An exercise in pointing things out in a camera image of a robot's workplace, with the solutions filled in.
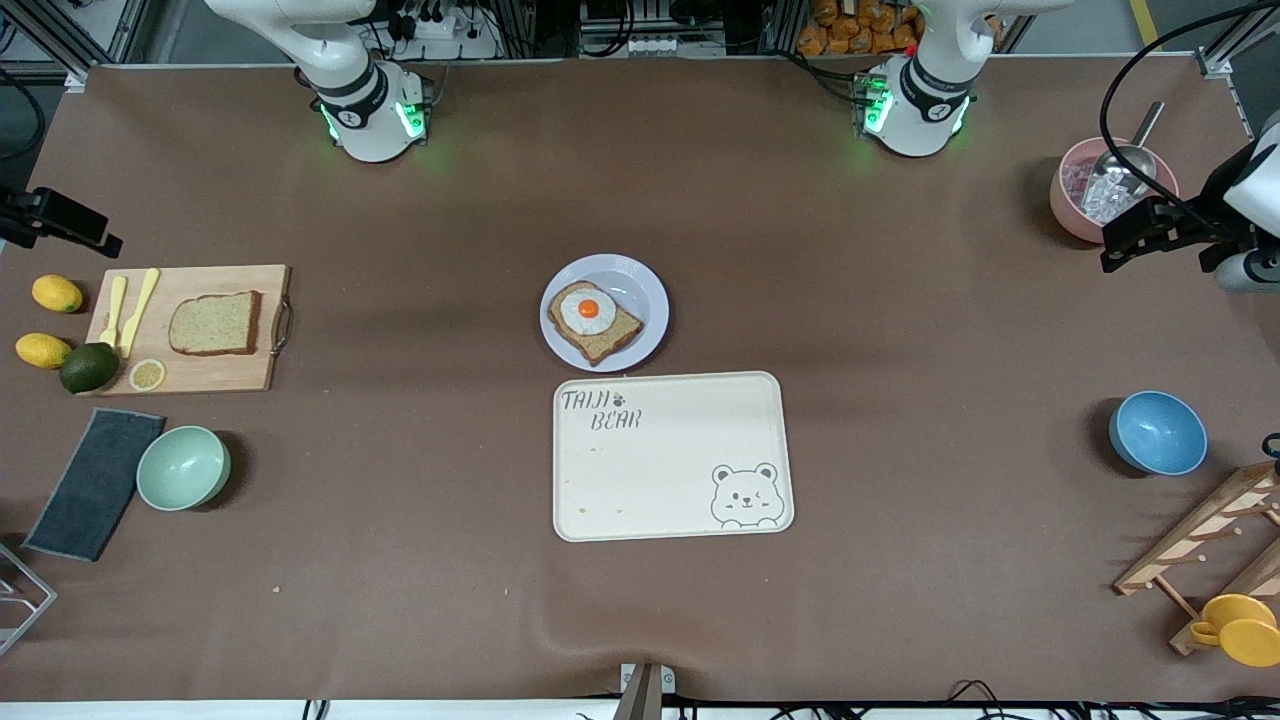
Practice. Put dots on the metal scoop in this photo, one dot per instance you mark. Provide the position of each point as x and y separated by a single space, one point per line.
1130 165

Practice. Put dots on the aluminium frame profile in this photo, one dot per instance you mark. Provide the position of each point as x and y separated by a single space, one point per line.
78 80
1212 65

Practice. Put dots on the pink bowl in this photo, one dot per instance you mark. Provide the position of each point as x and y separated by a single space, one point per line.
1065 200

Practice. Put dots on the yellow plastic fork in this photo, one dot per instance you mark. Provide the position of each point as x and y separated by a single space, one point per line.
116 300

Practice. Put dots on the wooden cutting board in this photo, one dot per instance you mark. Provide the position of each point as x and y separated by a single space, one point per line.
200 375

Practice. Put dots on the yellow cup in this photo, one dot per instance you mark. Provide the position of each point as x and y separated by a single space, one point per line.
1245 630

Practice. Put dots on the dark green avocado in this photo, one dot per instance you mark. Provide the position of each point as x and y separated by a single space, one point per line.
90 368

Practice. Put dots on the mint green bowl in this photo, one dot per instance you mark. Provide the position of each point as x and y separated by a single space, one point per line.
182 468

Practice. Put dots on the blue bowl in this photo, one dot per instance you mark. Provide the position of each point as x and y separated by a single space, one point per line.
1158 433

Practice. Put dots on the cream bear print tray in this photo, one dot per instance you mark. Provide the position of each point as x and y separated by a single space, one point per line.
670 470

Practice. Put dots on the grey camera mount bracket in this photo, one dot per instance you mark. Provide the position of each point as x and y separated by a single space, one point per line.
640 695

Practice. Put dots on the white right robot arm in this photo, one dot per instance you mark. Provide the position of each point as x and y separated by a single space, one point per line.
370 120

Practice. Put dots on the pale lilac round plate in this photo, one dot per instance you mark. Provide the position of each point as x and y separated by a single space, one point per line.
640 280

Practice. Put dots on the dark grey cloth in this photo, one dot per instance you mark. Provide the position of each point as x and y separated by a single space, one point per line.
95 485

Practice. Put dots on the wooden peg rack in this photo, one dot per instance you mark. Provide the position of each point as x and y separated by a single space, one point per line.
1200 535

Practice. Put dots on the orange snack packets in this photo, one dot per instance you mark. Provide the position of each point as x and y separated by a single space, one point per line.
850 35

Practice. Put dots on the lemon slice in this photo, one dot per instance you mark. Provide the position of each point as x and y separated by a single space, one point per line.
147 375

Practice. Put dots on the clear ice cubes pile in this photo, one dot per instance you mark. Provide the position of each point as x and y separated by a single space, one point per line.
1100 195

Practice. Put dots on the fried egg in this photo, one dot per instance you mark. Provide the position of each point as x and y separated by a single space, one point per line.
588 308

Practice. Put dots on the toasted bread slice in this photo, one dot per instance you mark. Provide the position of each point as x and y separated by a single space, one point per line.
615 342

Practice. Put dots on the yellow lemon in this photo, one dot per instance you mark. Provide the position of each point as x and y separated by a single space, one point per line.
42 350
57 293

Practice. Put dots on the white socket strip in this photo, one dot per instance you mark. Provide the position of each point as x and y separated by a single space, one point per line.
660 46

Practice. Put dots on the white power strip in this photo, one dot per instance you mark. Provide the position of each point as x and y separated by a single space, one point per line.
440 32

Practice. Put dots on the light wholemeal bread slice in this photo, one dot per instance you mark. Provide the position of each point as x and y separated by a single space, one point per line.
215 325

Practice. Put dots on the yellow plastic knife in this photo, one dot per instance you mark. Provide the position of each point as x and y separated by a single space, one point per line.
140 305

